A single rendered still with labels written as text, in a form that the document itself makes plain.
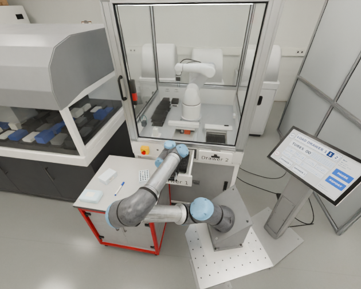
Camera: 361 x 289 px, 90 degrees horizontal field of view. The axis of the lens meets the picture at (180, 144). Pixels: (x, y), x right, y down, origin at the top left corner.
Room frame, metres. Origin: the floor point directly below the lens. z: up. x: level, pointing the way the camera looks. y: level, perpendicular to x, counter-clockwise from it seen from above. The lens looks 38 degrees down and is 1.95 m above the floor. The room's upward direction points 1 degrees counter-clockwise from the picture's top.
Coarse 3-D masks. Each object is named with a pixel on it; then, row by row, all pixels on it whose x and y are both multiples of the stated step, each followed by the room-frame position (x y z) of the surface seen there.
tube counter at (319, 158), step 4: (304, 152) 0.97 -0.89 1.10; (308, 152) 0.96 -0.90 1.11; (312, 152) 0.95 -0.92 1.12; (312, 156) 0.93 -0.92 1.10; (316, 156) 0.92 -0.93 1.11; (320, 156) 0.90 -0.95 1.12; (316, 160) 0.89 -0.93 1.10; (320, 160) 0.88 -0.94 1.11; (324, 160) 0.87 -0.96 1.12; (328, 160) 0.86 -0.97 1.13; (324, 164) 0.85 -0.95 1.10; (328, 164) 0.84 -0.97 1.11; (332, 164) 0.83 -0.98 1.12
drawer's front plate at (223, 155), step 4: (200, 152) 1.21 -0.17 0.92; (204, 152) 1.20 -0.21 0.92; (208, 152) 1.19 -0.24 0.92; (212, 152) 1.19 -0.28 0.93; (216, 152) 1.19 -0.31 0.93; (220, 152) 1.19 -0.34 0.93; (200, 156) 1.21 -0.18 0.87; (208, 156) 1.19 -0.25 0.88; (220, 156) 1.18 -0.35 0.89; (224, 156) 1.17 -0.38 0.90; (228, 156) 1.16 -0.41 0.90; (232, 156) 1.16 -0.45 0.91; (200, 160) 1.21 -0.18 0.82; (204, 160) 1.20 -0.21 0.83; (208, 160) 1.19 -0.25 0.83; (212, 160) 1.19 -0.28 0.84; (216, 160) 1.18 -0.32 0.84; (220, 160) 1.17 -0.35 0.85; (224, 160) 1.17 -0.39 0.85; (228, 160) 1.16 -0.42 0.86
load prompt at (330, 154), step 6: (294, 138) 1.09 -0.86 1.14; (300, 138) 1.07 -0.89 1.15; (306, 138) 1.05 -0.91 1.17; (306, 144) 1.01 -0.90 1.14; (312, 144) 0.99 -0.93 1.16; (318, 144) 0.97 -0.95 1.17; (318, 150) 0.94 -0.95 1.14; (324, 150) 0.92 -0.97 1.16; (330, 150) 0.91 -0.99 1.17; (330, 156) 0.88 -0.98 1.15; (336, 156) 0.86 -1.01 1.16; (342, 156) 0.85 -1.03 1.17
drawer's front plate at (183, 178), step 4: (180, 176) 0.92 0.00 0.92; (184, 176) 0.92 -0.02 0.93; (188, 176) 0.92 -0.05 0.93; (180, 180) 0.92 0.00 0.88; (184, 180) 0.92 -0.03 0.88; (188, 180) 0.91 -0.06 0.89; (176, 184) 0.93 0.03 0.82; (180, 184) 0.92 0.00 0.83; (184, 184) 0.92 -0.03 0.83; (188, 184) 0.91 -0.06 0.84
